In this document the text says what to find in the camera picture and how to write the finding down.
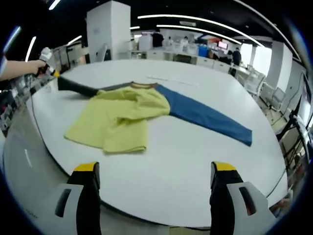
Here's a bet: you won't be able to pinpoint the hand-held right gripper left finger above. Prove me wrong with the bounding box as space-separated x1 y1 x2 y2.
34 161 102 235

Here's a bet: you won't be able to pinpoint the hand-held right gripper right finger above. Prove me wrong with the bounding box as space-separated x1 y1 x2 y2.
209 161 277 235

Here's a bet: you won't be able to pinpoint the yellow blue black garment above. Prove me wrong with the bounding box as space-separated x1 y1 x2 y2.
57 75 252 155

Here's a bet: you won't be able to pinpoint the person's left hand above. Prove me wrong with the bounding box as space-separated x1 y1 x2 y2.
26 59 47 74

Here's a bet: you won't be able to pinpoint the wide white pillar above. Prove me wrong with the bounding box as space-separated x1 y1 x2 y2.
87 0 132 63

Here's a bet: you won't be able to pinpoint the white tall cabinet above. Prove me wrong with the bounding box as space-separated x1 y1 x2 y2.
138 35 154 51

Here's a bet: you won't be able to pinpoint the black tripod stand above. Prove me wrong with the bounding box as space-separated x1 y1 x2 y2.
276 93 313 160

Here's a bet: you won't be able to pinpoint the long curved ceiling light strip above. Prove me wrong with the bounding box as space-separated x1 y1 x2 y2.
137 14 265 47

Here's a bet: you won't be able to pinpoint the white office chair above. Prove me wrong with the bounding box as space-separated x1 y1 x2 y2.
266 87 287 111
246 68 266 95

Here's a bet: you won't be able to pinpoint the short curved ceiling light strip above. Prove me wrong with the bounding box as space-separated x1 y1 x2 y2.
156 24 242 45

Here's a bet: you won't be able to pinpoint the white cabinet row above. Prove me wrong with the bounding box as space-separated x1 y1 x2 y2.
146 50 232 74

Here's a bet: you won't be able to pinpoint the narrow white pillar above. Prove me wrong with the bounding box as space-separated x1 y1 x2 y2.
266 40 293 93

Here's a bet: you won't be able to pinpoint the thin black cable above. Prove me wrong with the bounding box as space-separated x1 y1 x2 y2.
266 168 288 196

